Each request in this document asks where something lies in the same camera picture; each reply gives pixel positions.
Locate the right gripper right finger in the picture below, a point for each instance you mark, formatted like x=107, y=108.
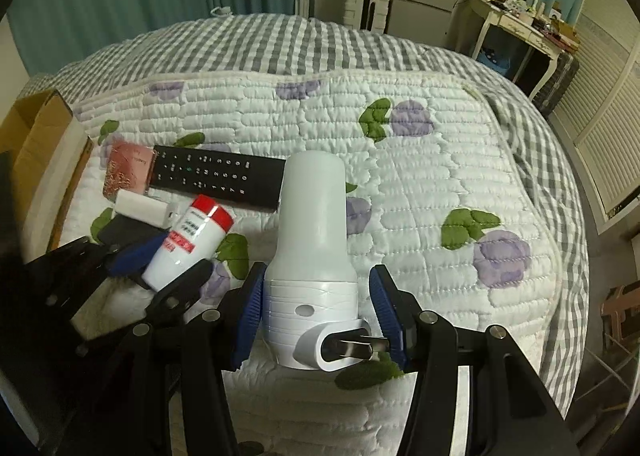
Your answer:
x=510, y=410

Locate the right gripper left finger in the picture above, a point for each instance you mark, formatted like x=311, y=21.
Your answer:
x=218, y=341

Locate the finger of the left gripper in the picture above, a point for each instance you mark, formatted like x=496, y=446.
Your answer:
x=120, y=302
x=83, y=261

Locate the black rectangular box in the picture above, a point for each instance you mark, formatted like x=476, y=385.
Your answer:
x=122, y=232

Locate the small white rectangular box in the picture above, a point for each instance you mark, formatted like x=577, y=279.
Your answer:
x=145, y=209

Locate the white bottle red cap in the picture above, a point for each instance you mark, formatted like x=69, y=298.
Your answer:
x=194, y=237

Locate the red patterned small box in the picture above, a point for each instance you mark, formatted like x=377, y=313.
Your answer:
x=128, y=167

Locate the white cylindrical plug device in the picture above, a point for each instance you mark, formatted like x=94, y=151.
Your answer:
x=310, y=296

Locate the black tv remote control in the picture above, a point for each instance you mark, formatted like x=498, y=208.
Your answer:
x=243, y=179

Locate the open cardboard box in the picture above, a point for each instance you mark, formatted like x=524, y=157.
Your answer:
x=49, y=149

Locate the grey checkered bed sheet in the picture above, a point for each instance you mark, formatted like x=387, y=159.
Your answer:
x=288, y=45

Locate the large clear water jug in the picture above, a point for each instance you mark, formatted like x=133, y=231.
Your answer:
x=220, y=11

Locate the white louvered wardrobe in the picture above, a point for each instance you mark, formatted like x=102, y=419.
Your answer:
x=597, y=118

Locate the dark checkered suitcase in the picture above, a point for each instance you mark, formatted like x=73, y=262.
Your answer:
x=551, y=93

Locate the blue plastic basket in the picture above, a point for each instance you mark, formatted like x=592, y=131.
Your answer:
x=494, y=60

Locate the silver mini refrigerator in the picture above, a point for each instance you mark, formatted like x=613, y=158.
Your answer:
x=421, y=21

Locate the white dressing table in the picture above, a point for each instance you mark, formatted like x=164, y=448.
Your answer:
x=471, y=21

